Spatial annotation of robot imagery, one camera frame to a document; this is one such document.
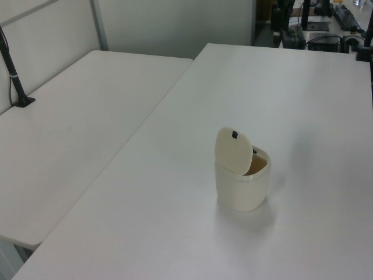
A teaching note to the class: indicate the black keyboard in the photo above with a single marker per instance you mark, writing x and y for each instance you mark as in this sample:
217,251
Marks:
346,16

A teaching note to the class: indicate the cream plastic trash bin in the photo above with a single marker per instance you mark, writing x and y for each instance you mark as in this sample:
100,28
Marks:
242,192

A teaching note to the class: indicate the black camera pole with clamp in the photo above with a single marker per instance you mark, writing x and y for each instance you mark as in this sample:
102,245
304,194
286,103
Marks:
13,76

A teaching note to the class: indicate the black monitor stand post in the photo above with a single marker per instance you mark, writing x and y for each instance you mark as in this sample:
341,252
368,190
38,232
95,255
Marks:
305,13

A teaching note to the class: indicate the black mat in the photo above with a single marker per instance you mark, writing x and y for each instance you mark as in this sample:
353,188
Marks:
317,26

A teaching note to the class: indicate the white side table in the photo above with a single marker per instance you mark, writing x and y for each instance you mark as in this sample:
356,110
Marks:
73,125

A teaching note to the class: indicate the cream bin lid black tab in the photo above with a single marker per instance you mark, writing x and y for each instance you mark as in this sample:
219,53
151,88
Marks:
233,153

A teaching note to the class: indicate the dark green black machine base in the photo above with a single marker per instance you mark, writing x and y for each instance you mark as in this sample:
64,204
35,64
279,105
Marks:
292,36

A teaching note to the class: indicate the black stand with table clamp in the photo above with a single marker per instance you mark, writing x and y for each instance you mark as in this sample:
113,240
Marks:
365,48

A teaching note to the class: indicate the grey partition frame post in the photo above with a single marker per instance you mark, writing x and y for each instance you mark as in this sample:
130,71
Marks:
99,24

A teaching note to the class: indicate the black flat electronic device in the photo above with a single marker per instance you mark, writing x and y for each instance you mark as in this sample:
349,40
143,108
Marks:
323,41

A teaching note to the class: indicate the black upright box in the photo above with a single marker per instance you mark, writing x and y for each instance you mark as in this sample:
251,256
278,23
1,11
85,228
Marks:
277,19

